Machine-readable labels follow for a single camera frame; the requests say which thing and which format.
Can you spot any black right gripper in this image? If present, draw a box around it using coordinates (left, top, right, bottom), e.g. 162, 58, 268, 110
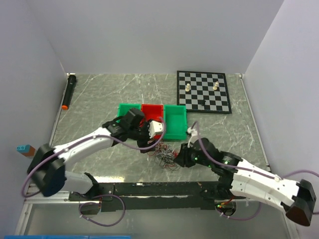
173, 141, 212, 168

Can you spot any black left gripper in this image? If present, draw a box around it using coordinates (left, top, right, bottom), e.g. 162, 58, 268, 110
129, 119, 159, 153

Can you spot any red cable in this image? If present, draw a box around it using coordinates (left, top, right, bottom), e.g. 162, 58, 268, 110
147, 141, 179, 172

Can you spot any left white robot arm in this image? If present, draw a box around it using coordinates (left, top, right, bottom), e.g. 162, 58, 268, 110
26, 108, 156, 200

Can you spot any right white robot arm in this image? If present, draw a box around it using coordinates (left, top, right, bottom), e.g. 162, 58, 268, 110
174, 138, 317, 227

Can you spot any red plastic bin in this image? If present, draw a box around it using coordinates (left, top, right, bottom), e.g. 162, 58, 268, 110
141, 104, 163, 127

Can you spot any left green plastic bin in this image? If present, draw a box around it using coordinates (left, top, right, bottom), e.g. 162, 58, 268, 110
117, 103, 141, 117

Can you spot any green plastic bin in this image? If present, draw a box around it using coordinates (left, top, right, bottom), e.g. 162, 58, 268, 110
164, 105, 187, 140
117, 103, 141, 117

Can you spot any right green plastic bin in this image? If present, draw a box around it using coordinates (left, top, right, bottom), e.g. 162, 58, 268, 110
164, 105, 187, 140

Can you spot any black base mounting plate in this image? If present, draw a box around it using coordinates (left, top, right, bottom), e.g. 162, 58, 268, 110
63, 176, 234, 212

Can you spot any left cream chess piece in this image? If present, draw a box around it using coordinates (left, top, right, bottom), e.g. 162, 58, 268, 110
185, 84, 190, 92

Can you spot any cream chess piece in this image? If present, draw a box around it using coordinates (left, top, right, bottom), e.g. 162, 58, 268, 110
185, 84, 190, 92
213, 81, 219, 91

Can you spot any black and white chessboard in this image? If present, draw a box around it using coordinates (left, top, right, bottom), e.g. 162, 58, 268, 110
176, 71, 232, 114

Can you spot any right cream chess piece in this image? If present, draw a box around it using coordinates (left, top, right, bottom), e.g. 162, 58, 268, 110
213, 81, 219, 91

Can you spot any black marker orange cap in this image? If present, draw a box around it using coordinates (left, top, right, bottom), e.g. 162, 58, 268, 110
61, 75, 77, 110

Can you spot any blue and orange toy block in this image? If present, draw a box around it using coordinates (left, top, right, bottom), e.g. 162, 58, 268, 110
16, 144, 35, 157

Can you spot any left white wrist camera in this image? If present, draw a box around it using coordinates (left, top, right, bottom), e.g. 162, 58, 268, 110
149, 120, 165, 139

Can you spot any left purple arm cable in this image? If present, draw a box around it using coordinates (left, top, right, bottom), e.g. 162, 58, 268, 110
21, 117, 167, 227

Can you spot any aluminium frame rail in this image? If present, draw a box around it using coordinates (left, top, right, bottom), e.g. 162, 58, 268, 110
13, 180, 300, 239

